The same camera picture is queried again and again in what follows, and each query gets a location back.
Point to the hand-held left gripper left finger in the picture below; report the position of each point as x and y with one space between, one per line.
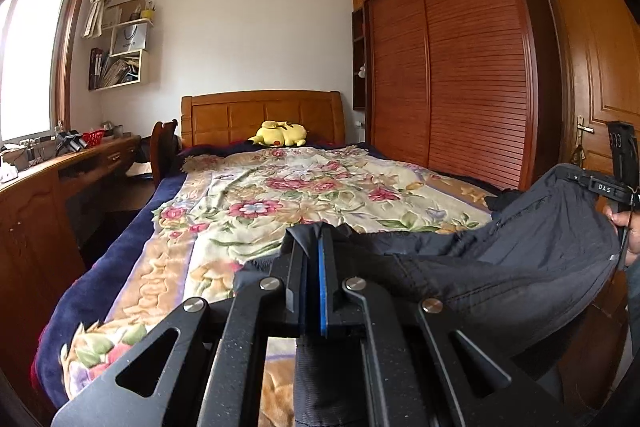
306 287

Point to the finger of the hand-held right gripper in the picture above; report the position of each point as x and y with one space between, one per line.
579 176

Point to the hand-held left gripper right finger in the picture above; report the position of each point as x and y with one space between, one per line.
325 297

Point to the black jacket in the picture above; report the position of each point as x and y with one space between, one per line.
500 267

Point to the person's right hand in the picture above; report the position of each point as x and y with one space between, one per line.
631 234

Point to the hanging keys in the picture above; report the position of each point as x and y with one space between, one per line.
581 154

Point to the black folded garment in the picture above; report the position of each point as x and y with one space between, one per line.
505 202

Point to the floral blanket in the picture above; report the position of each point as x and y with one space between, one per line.
280 207

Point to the wooden door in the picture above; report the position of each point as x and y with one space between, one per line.
590 57

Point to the yellow plush toy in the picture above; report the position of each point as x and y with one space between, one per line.
280 136

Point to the wooden slatted wardrobe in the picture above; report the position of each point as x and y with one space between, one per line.
450 72

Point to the wooden bed headboard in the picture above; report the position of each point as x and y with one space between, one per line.
260 112

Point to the wooden chair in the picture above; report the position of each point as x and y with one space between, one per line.
162 152

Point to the navy bed cover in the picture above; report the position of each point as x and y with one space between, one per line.
100 272

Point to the small white figure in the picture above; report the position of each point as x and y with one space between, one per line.
362 69

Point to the metal bowl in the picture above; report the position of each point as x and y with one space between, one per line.
108 126

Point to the dark open side shelf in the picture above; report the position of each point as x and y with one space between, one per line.
359 37

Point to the red basket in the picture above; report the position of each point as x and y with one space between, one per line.
93 137

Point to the black device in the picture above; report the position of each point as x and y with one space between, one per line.
67 142

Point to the wooden desk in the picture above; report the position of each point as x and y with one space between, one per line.
35 217

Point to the books and papers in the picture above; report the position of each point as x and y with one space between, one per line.
112 72

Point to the white paper bag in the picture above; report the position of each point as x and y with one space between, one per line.
129 38

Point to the small yellow figure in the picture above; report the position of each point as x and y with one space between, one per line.
147 13

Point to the white plastic bag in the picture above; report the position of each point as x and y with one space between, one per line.
7 169

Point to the brown cardboard box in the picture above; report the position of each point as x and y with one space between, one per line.
125 9

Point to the window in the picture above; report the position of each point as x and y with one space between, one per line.
30 57

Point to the white wall shelf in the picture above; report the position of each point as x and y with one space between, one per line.
145 72

